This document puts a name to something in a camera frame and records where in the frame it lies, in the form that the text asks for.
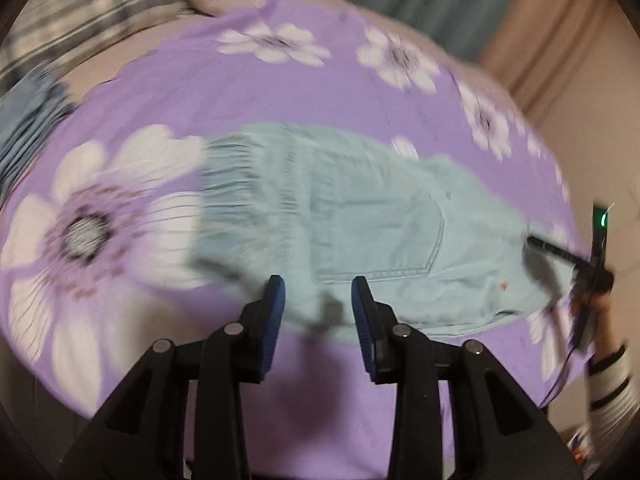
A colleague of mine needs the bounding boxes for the person right hand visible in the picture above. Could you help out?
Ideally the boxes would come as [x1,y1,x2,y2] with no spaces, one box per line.
[570,287,620,363]

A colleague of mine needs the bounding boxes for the pink curtain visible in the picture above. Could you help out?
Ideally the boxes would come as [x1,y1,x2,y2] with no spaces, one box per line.
[476,0,616,116]

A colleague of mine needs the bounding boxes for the small blue denim cloth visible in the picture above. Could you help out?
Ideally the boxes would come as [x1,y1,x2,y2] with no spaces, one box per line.
[1,65,76,206]

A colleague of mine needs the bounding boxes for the light blue strawberry pants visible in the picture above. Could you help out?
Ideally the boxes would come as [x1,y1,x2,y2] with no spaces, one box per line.
[193,124,572,340]

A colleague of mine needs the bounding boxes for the plaid pillow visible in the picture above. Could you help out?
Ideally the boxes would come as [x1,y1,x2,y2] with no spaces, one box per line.
[1,0,189,93]

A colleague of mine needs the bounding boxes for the purple floral bed sheet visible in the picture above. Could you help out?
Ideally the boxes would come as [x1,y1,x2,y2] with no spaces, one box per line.
[1,0,575,479]

